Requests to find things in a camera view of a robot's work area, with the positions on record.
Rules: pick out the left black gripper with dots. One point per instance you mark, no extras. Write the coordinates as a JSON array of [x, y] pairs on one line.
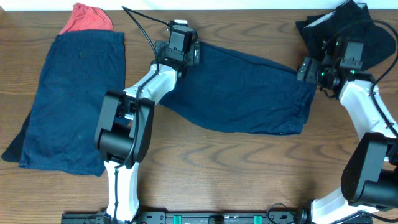
[[193, 55]]

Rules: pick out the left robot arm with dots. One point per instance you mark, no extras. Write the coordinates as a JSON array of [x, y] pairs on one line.
[[125, 123]]

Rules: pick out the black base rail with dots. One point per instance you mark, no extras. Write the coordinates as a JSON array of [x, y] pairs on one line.
[[275, 215]]

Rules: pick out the black folded shorts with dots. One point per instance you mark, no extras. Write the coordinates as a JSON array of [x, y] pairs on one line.
[[349, 20]]

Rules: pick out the red orange garment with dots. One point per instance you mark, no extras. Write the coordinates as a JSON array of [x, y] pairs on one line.
[[85, 17]]

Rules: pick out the navy blue shorts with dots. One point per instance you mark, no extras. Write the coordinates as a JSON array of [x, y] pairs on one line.
[[233, 92], [58, 133]]

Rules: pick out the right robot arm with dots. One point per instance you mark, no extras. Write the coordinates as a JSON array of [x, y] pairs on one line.
[[365, 187]]

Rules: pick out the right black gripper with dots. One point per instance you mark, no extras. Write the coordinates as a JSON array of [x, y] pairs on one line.
[[312, 65]]

